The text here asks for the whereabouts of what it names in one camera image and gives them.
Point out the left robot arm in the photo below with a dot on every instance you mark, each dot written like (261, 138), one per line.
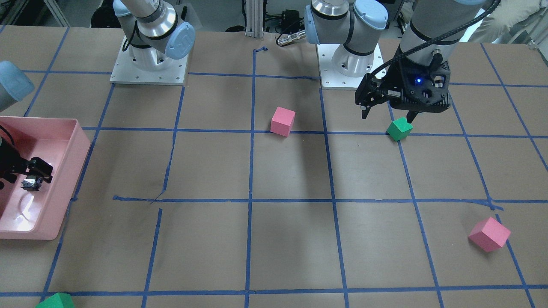
(435, 29)

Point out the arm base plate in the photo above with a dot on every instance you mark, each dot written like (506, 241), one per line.
(341, 70)
(148, 67)

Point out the aluminium frame post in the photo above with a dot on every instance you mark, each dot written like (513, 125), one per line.
(254, 18)

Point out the pink foam cube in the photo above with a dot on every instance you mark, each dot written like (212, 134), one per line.
(489, 235)
(282, 121)

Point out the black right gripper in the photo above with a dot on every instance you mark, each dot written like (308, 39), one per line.
(9, 161)

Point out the pink foam cube centre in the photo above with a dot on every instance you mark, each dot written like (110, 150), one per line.
(282, 121)

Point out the pink foam cube far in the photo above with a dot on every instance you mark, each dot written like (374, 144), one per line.
(489, 235)

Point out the green foam cube near left arm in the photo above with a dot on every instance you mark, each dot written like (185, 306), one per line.
(399, 129)

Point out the green foam cube at edge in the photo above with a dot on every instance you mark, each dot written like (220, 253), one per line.
(58, 300)

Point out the pink plastic bin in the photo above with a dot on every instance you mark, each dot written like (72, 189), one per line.
(62, 143)

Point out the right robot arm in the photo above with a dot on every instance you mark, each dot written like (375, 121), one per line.
(70, 70)

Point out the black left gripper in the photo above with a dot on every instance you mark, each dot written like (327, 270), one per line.
(397, 82)

